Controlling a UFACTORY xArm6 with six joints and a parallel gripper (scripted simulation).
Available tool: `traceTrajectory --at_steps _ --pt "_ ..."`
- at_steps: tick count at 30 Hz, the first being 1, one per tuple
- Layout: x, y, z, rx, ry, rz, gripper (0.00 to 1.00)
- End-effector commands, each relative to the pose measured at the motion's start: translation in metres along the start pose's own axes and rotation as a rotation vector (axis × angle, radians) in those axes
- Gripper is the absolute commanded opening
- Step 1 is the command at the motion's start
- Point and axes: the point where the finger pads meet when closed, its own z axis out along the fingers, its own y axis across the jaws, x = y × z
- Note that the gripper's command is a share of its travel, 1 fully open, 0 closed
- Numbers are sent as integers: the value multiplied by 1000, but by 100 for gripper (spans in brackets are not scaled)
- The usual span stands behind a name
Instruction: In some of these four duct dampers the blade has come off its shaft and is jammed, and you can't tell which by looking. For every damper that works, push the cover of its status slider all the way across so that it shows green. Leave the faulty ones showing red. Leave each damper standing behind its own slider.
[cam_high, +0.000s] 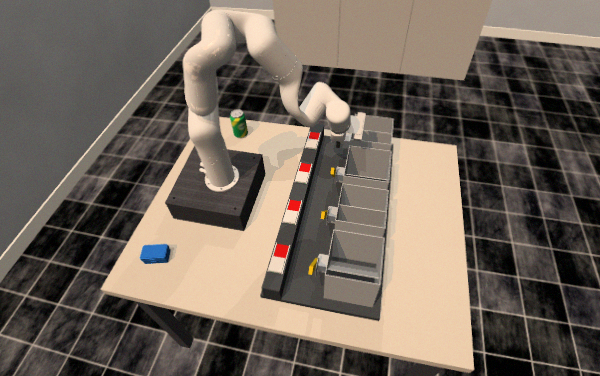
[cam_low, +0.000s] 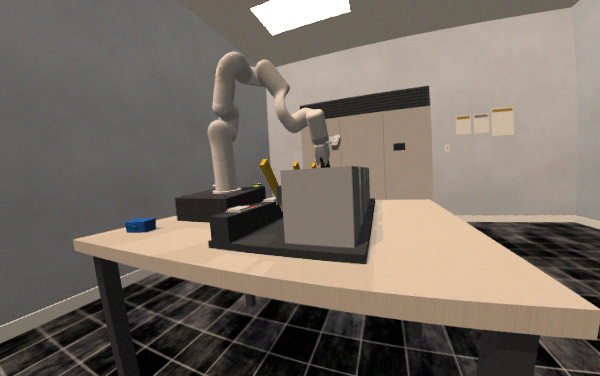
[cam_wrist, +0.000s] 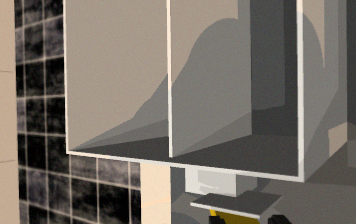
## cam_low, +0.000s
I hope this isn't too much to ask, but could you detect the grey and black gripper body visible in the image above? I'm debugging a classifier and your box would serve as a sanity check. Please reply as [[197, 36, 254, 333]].
[[312, 143, 330, 165]]

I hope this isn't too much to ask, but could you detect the small blue box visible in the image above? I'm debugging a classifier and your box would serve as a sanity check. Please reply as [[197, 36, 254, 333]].
[[125, 218, 156, 233]]

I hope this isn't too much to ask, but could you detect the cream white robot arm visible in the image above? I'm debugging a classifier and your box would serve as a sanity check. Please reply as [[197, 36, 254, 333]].
[[208, 52, 341, 194]]

